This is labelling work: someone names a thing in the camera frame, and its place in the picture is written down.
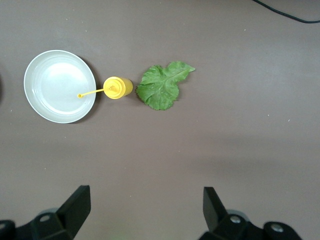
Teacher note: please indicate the yellow squeeze bottle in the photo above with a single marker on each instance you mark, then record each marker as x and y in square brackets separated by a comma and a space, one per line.
[118, 87]

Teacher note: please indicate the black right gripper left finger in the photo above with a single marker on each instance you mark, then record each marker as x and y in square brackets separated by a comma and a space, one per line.
[77, 207]

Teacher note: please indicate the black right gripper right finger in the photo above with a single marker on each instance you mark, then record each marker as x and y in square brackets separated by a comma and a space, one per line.
[215, 212]

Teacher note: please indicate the beige plate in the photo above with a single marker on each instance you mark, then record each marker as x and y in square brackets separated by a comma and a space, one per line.
[60, 87]

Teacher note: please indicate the green lettuce leaf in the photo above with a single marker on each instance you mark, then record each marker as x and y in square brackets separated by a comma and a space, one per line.
[160, 87]

